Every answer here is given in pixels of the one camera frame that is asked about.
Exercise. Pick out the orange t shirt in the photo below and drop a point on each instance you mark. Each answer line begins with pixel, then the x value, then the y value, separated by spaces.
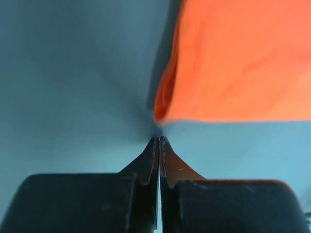
pixel 238 61

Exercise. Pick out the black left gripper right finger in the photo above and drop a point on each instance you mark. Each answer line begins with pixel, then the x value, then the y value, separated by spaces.
pixel 193 204

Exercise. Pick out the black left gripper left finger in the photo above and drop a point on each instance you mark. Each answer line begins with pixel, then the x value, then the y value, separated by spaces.
pixel 122 202

